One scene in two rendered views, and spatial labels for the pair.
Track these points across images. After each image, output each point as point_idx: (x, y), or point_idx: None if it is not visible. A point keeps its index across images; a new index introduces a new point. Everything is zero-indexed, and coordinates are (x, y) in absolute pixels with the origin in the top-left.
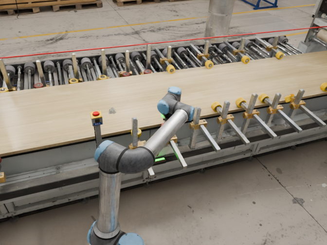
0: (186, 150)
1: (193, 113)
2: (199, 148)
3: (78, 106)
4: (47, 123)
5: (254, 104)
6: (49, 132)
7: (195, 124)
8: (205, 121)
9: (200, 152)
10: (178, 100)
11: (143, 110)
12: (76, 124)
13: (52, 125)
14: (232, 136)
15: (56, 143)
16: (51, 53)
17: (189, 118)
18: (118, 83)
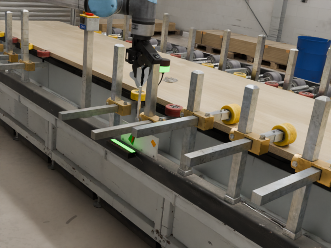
0: (170, 169)
1: (101, 0)
2: (188, 181)
3: None
4: (112, 61)
5: (316, 132)
6: (97, 62)
7: (187, 109)
8: (206, 114)
9: (188, 194)
10: (137, 8)
11: None
12: (123, 69)
13: (111, 62)
14: (269, 218)
15: (82, 65)
16: None
17: (88, 2)
18: (240, 81)
